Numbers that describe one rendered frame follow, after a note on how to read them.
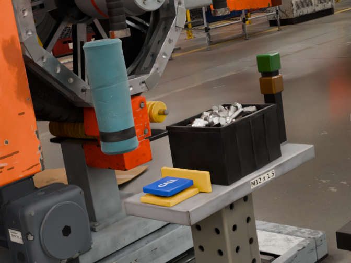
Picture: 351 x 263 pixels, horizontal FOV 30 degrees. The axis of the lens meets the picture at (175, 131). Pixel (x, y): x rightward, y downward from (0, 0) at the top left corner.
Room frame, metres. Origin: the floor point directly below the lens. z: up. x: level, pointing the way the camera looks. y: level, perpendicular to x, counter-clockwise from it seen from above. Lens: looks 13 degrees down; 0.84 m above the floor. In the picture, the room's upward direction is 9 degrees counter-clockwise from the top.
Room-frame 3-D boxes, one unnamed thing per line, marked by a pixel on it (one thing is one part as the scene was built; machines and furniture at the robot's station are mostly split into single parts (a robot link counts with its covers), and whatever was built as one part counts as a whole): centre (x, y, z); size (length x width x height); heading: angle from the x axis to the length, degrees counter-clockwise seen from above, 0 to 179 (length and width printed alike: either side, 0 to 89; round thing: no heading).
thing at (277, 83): (1.45, -0.23, 0.59); 0.04 x 0.04 x 0.04; 46
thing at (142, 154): (1.69, 0.16, 0.48); 0.16 x 0.12 x 0.17; 46
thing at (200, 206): (1.31, -0.09, 0.44); 0.43 x 0.17 x 0.03; 136
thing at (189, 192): (1.18, 0.03, 0.46); 0.08 x 0.08 x 0.01; 46
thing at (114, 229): (1.79, 0.25, 0.32); 0.40 x 0.30 x 0.28; 136
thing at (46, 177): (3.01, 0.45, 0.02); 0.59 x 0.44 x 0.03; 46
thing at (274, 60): (1.45, -0.23, 0.64); 0.04 x 0.04 x 0.04; 46
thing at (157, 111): (1.82, 0.12, 0.51); 0.29 x 0.06 x 0.06; 46
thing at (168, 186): (1.18, 0.03, 0.47); 0.07 x 0.07 x 0.02; 46
